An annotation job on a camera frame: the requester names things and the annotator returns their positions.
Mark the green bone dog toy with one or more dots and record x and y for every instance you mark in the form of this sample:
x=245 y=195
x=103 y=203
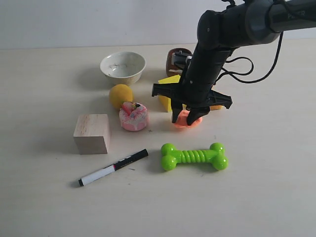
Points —
x=215 y=156

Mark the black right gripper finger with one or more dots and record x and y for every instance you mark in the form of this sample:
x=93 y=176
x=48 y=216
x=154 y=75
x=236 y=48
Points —
x=176 y=110

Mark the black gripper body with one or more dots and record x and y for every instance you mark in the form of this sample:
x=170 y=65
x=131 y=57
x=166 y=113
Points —
x=192 y=93

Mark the black white marker pen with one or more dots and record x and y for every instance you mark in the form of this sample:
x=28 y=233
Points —
x=112 y=168

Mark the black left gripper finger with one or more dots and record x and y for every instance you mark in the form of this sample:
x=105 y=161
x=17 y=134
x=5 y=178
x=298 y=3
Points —
x=196 y=113

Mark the brown wooden cup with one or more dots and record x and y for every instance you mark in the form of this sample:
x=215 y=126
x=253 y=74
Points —
x=172 y=70

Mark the white ceramic bowl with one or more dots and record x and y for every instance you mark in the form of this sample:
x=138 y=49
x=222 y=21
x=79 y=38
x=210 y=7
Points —
x=123 y=67

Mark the orange putty blob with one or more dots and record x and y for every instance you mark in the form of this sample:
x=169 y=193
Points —
x=182 y=121

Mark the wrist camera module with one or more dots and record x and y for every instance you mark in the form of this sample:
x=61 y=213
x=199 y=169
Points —
x=179 y=59

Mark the orange cheese wedge sponge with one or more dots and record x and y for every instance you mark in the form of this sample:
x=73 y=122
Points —
x=212 y=108

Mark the yellow cube block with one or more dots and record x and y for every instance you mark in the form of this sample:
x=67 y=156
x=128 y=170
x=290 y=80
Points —
x=165 y=101

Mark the yellow lemon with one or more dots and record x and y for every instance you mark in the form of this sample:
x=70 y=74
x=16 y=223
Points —
x=119 y=94

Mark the pink strawberry cake toy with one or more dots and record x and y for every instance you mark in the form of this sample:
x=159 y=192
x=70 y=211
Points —
x=133 y=116

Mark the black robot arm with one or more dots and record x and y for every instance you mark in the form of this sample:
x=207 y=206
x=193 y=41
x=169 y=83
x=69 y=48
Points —
x=219 y=34

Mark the light wooden cube block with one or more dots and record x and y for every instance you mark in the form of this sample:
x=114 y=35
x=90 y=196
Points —
x=92 y=134

